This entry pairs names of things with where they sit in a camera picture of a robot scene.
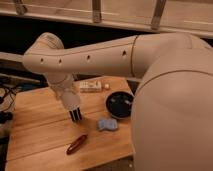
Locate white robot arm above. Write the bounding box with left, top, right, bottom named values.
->
left=23, top=33, right=213, bottom=171

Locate white eraser block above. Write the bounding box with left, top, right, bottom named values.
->
left=79, top=81, right=102, bottom=92

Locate red-brown marker pen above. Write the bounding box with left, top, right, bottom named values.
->
left=66, top=134, right=87, bottom=155

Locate wooden board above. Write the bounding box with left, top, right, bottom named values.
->
left=5, top=76, right=132, bottom=171

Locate black round bowl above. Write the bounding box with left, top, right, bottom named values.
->
left=105, top=91, right=134, bottom=119

